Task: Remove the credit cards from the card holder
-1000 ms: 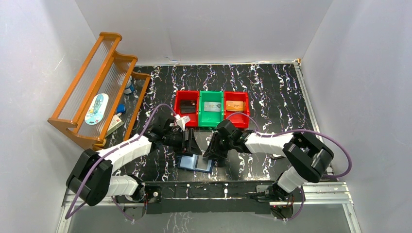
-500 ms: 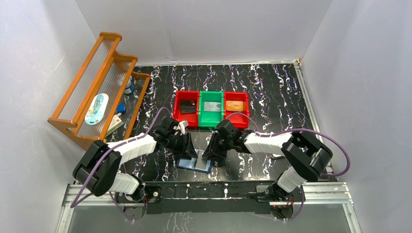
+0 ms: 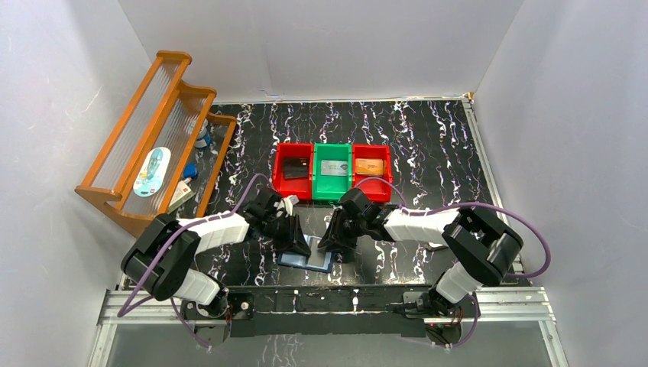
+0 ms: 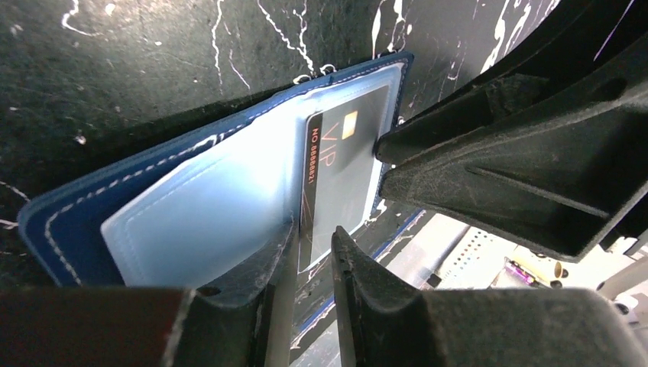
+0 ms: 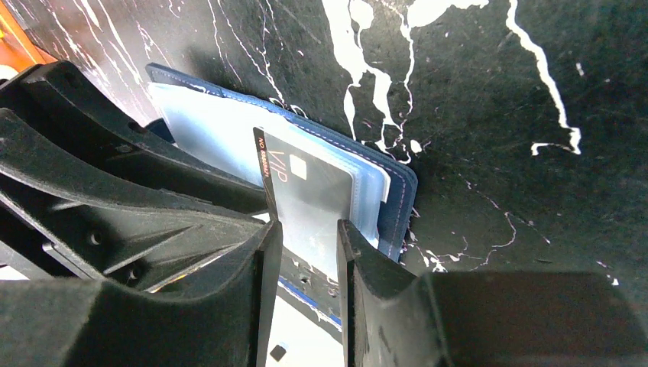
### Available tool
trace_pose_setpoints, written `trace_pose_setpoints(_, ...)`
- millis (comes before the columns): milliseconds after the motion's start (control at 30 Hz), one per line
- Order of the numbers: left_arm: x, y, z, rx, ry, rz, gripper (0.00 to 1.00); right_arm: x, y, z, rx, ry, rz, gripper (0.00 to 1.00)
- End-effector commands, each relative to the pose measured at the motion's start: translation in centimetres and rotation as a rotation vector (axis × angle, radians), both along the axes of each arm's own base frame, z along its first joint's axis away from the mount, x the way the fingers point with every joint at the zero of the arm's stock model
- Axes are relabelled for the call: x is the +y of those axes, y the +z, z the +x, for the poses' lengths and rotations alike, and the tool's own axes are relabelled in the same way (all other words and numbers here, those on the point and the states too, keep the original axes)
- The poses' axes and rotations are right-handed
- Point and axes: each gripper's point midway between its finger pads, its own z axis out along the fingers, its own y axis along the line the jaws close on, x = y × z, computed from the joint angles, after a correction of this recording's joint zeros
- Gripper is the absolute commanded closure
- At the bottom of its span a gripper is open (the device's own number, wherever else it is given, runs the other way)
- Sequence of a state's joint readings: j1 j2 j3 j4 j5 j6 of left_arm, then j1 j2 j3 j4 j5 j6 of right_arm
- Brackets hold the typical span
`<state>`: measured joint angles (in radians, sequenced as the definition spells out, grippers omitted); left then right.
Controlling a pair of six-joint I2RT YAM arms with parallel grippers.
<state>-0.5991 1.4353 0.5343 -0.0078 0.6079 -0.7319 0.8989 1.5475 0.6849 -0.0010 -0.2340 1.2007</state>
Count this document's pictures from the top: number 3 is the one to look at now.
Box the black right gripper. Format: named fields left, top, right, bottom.
left=318, top=207, right=367, bottom=252

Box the blue leather card holder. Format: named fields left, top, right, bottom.
left=277, top=235, right=333, bottom=273

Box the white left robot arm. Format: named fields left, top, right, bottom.
left=121, top=187, right=311, bottom=318

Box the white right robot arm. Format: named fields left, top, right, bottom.
left=318, top=188, right=523, bottom=317

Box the grey silver card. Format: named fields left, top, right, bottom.
left=320, top=160, right=348, bottom=177

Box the orange card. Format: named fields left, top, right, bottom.
left=354, top=158, right=385, bottom=177

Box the green plastic bin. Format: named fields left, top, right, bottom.
left=312, top=143, right=352, bottom=201

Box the left red plastic bin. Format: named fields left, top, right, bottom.
left=272, top=143, right=314, bottom=201

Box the red plastic bin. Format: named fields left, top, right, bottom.
left=272, top=143, right=314, bottom=201
left=352, top=144, right=393, bottom=203

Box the right red plastic bin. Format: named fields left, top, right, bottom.
left=352, top=144, right=393, bottom=203

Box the small white pink object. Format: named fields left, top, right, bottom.
left=425, top=242, right=448, bottom=252

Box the white red box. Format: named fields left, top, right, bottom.
left=167, top=181, right=195, bottom=213

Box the blue capped tube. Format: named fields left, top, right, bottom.
left=182, top=164, right=198, bottom=184

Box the white blue bottle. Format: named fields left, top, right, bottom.
left=194, top=119, right=212, bottom=149

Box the orange wooden rack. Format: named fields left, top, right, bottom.
left=75, top=50, right=237, bottom=237

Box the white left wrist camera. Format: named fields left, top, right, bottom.
left=281, top=195, right=300, bottom=216

